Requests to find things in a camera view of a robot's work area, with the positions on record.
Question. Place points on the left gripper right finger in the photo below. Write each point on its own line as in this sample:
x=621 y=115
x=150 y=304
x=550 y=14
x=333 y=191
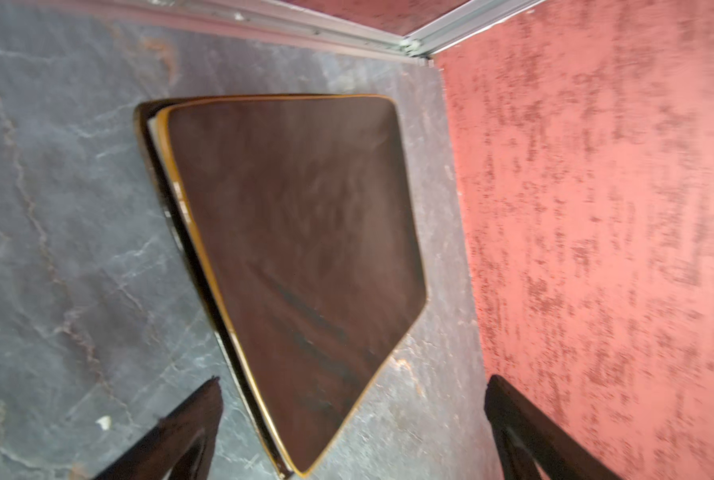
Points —
x=529 y=444

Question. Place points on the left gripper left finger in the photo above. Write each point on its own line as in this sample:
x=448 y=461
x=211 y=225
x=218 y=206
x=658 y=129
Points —
x=180 y=446

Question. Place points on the dark brown square plate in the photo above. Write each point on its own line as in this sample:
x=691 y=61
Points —
x=298 y=209

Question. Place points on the left aluminium corner post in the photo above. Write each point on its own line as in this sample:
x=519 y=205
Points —
x=463 y=22

